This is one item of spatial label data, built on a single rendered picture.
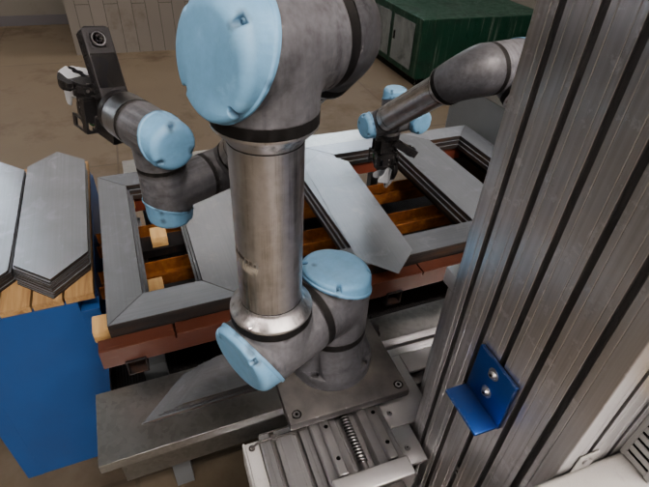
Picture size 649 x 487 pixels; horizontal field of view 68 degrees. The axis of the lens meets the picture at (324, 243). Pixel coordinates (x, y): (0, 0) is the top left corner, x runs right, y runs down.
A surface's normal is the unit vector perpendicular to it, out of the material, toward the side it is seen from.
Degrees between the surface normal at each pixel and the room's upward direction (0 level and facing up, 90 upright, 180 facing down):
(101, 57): 62
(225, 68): 83
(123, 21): 90
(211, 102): 82
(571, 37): 90
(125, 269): 0
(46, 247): 0
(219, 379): 0
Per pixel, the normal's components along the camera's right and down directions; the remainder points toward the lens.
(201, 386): 0.04, -0.79
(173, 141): 0.72, 0.45
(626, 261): -0.94, 0.18
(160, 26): 0.34, 0.59
